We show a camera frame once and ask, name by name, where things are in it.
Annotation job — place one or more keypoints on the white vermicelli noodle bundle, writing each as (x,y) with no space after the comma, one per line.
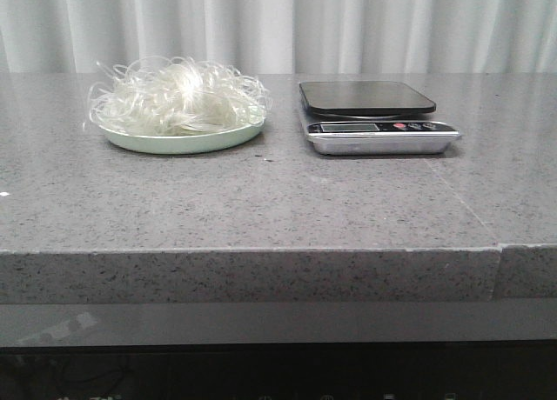
(174,97)

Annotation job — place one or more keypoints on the light green round plate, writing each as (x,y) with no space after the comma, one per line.
(180,145)

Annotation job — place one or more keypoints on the steel digital kitchen scale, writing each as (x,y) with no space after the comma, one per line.
(371,118)

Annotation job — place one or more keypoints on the white pleated curtain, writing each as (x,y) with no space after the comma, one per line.
(284,36)

